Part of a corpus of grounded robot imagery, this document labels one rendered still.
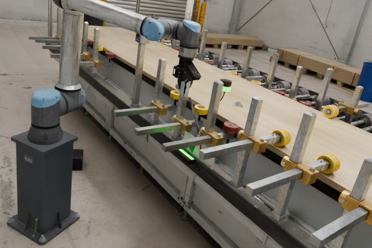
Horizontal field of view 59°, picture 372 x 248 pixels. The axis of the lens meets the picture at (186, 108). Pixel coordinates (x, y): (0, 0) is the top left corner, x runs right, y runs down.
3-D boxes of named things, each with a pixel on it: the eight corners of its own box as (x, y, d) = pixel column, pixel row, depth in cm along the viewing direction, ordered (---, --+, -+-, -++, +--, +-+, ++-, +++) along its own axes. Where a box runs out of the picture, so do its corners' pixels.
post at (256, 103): (234, 193, 154) (258, 98, 137) (229, 189, 156) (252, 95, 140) (239, 191, 156) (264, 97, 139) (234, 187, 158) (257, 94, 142)
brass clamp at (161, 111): (159, 115, 198) (160, 108, 196) (148, 107, 208) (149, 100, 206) (168, 114, 202) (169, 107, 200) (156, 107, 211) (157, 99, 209)
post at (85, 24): (82, 75, 299) (84, 21, 282) (80, 73, 302) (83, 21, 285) (85, 75, 301) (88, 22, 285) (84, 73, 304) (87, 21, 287)
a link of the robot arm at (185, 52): (201, 49, 161) (185, 48, 155) (199, 59, 163) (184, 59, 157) (190, 45, 168) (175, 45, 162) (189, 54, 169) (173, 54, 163)
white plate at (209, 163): (211, 170, 164) (215, 152, 161) (181, 146, 183) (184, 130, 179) (212, 169, 164) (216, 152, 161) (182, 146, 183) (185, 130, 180)
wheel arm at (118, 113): (115, 118, 184) (115, 111, 182) (112, 116, 186) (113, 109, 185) (177, 111, 210) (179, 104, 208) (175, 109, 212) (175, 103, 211)
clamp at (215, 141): (215, 148, 161) (216, 138, 159) (197, 136, 170) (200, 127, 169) (223, 146, 164) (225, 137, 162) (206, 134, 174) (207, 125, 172)
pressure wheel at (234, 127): (226, 148, 168) (231, 128, 164) (216, 141, 174) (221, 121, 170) (237, 145, 173) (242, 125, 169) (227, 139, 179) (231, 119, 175)
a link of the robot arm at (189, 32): (185, 19, 163) (204, 22, 160) (181, 44, 167) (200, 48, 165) (179, 19, 155) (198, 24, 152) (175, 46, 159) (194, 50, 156)
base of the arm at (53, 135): (44, 148, 177) (44, 132, 173) (19, 137, 184) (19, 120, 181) (70, 137, 193) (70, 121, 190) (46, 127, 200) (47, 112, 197)
